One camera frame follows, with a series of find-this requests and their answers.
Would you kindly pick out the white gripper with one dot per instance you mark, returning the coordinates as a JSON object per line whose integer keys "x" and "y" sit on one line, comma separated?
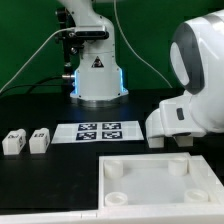
{"x": 173, "y": 118}

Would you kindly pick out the white square tabletop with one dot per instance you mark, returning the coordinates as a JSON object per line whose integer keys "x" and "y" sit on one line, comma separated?
{"x": 157, "y": 179}

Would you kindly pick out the white marker sheet with tags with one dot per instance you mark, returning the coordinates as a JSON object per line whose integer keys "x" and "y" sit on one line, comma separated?
{"x": 97, "y": 132}

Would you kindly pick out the black camera on mount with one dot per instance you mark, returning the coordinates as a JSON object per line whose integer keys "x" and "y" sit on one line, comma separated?
{"x": 89, "y": 32}

